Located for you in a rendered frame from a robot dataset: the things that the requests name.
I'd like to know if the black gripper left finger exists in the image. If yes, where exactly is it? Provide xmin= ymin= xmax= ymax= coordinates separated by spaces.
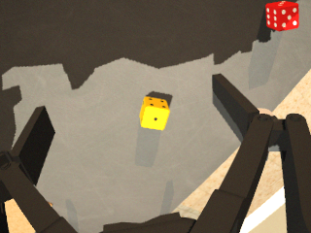
xmin=0 ymin=106 xmax=78 ymax=233

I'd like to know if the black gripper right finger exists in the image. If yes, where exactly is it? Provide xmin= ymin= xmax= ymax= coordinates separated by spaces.
xmin=190 ymin=74 xmax=311 ymax=233

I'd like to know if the red die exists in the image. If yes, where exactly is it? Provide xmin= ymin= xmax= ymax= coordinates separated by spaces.
xmin=265 ymin=1 xmax=298 ymax=31

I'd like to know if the yellow die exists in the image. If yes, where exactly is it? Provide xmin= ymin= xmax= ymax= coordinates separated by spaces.
xmin=140 ymin=97 xmax=170 ymax=130

